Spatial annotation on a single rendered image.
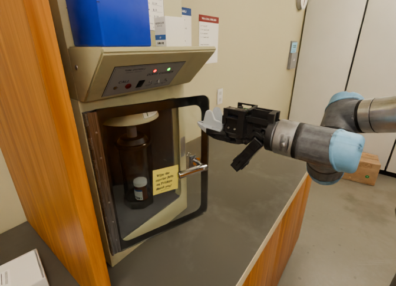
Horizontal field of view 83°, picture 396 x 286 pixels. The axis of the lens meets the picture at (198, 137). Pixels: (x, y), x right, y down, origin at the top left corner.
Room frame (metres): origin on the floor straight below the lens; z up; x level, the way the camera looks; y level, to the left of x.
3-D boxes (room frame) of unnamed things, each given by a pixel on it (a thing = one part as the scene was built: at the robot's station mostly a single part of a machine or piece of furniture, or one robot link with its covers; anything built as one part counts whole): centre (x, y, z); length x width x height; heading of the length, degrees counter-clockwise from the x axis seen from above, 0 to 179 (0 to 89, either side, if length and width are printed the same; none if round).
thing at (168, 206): (0.52, 0.10, 1.19); 0.30 x 0.01 x 0.40; 123
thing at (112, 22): (0.45, 0.16, 1.56); 0.10 x 0.10 x 0.09; 52
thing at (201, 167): (0.54, 0.02, 1.20); 0.10 x 0.05 x 0.03; 123
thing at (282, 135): (0.44, -0.18, 1.33); 0.08 x 0.05 x 0.08; 142
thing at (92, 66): (0.53, 0.10, 1.46); 0.32 x 0.11 x 0.10; 142
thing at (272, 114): (0.49, -0.12, 1.34); 0.12 x 0.08 x 0.09; 52
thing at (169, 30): (0.57, 0.07, 1.54); 0.05 x 0.05 x 0.06; 38
